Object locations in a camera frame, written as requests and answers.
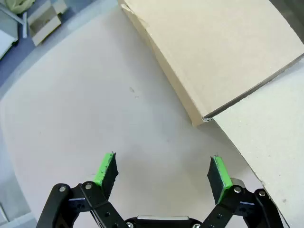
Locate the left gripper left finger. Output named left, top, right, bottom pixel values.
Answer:
left=35, top=152, right=129, bottom=228

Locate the white desk with cabinet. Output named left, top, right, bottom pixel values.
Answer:
left=0, top=3, right=29, bottom=60

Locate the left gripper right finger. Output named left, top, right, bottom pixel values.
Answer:
left=201, top=155, right=285, bottom=228

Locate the yellow plastic bag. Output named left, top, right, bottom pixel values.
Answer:
left=4, top=0, right=36, bottom=14

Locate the small open cardboard box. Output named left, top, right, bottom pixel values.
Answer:
left=28, top=0, right=68, bottom=47

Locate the large brown cardboard box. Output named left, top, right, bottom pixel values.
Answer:
left=118, top=0, right=304, bottom=228

